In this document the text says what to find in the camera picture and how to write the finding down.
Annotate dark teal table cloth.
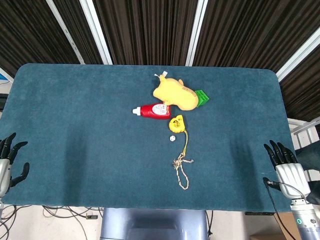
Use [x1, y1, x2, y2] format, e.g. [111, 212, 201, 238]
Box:
[0, 62, 298, 213]

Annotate white metal rack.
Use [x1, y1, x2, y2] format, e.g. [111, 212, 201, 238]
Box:
[287, 117, 320, 151]

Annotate black floor cable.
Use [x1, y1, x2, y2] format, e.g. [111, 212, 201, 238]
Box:
[42, 205, 105, 240]
[0, 204, 19, 240]

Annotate brown cardboard box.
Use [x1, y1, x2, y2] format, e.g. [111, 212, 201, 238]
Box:
[249, 212, 302, 240]

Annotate white blue board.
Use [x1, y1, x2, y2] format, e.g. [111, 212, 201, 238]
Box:
[0, 66, 15, 85]

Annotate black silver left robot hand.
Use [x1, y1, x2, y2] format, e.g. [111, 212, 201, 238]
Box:
[0, 132, 30, 198]

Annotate white aluminium frame beam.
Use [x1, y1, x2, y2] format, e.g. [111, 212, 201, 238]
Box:
[185, 0, 209, 67]
[275, 31, 320, 83]
[79, 0, 113, 65]

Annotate green plastic block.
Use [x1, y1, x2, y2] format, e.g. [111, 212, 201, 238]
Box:
[194, 89, 210, 108]

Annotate yellow braided rope lanyard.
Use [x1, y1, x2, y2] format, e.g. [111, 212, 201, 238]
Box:
[171, 129, 195, 190]

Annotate black power strip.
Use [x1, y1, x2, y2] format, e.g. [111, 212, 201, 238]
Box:
[244, 211, 275, 216]

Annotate black base cable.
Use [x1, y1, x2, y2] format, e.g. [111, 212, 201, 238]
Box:
[206, 210, 214, 236]

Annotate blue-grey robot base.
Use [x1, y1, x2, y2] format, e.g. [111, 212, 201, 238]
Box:
[99, 207, 209, 240]

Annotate yellow plush toy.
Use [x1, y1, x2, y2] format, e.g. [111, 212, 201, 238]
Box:
[152, 71, 200, 111]

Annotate red bottle white cap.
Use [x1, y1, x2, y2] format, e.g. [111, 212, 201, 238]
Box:
[132, 102, 172, 120]

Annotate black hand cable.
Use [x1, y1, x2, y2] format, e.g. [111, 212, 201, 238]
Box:
[266, 180, 307, 240]

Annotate thin white frame beam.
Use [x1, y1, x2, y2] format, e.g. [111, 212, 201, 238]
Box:
[45, 0, 86, 65]

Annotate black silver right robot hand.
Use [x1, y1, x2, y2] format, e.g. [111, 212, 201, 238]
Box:
[262, 139, 311, 200]

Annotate person in dark clothing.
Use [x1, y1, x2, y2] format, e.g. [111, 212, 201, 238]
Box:
[294, 139, 320, 206]

